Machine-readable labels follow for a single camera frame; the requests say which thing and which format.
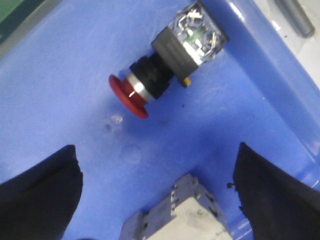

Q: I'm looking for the red emergency stop button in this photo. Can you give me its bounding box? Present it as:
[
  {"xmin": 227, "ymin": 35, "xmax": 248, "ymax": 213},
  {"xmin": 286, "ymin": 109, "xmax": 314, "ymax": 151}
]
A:
[{"xmin": 108, "ymin": 0, "xmax": 229, "ymax": 119}]

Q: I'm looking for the white grey contact block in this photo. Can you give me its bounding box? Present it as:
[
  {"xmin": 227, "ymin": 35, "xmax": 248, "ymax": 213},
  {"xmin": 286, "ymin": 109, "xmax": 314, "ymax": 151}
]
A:
[{"xmin": 119, "ymin": 173, "xmax": 233, "ymax": 240}]

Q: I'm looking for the green terminal block module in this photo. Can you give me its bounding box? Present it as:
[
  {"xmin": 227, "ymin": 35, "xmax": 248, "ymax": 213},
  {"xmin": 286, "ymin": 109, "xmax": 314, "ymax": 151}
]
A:
[{"xmin": 0, "ymin": 0, "xmax": 61, "ymax": 58}]

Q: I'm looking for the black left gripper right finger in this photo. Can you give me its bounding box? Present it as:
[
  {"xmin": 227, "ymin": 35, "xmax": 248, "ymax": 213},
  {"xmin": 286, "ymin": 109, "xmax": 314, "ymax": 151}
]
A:
[{"xmin": 232, "ymin": 142, "xmax": 320, "ymax": 240}]

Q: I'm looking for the blue plastic tray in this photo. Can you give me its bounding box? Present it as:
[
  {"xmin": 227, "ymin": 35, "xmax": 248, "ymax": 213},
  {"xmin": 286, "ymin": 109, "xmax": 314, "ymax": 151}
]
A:
[{"xmin": 0, "ymin": 0, "xmax": 320, "ymax": 240}]

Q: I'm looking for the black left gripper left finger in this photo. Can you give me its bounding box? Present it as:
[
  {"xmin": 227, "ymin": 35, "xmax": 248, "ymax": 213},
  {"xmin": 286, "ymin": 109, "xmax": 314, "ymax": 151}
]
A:
[{"xmin": 0, "ymin": 145, "xmax": 83, "ymax": 240}]

